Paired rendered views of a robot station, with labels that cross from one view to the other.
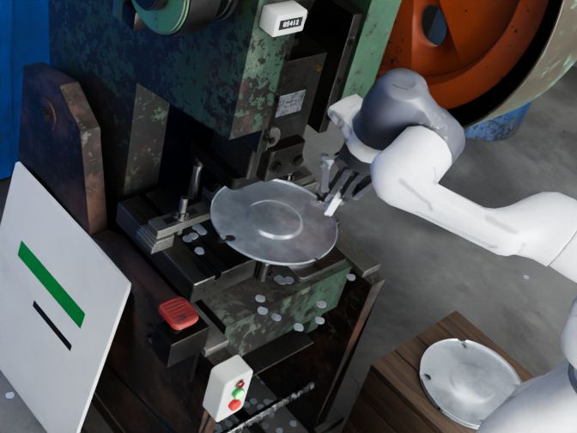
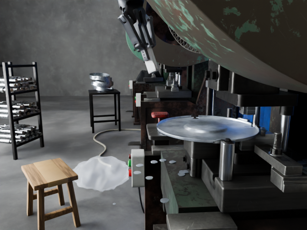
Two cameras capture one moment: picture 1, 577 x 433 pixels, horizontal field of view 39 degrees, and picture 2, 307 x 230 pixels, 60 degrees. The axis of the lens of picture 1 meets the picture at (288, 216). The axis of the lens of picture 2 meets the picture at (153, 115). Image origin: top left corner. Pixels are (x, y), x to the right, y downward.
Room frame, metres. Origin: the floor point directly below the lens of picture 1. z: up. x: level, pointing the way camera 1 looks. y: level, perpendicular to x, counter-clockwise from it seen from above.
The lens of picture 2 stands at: (1.85, -0.60, 0.98)
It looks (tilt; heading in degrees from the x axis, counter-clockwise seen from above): 12 degrees down; 137
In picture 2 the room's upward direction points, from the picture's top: straight up
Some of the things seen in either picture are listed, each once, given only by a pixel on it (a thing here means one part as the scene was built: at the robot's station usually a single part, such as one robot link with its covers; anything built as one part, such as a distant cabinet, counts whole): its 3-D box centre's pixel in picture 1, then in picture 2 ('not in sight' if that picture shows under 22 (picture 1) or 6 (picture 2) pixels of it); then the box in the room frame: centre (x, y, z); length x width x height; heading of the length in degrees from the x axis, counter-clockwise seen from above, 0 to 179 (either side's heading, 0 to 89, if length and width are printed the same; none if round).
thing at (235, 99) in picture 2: (244, 157); (252, 99); (1.48, 0.13, 0.86); 0.20 x 0.16 x 0.05; 142
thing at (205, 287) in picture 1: (231, 221); (246, 160); (1.48, 0.13, 0.68); 0.45 x 0.30 x 0.06; 142
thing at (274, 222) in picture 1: (274, 219); (206, 126); (1.40, 0.03, 0.78); 0.29 x 0.29 x 0.01
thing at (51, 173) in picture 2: not in sight; (50, 195); (0.33, -0.05, 0.16); 0.34 x 0.24 x 0.34; 173
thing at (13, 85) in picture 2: not in sight; (12, 108); (-1.17, 0.17, 0.47); 0.46 x 0.43 x 0.95; 32
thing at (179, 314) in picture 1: (176, 323); (160, 121); (1.08, 0.15, 0.72); 0.07 x 0.06 x 0.08; 52
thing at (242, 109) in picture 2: not in sight; (246, 107); (1.47, 0.12, 0.84); 0.05 x 0.03 x 0.04; 142
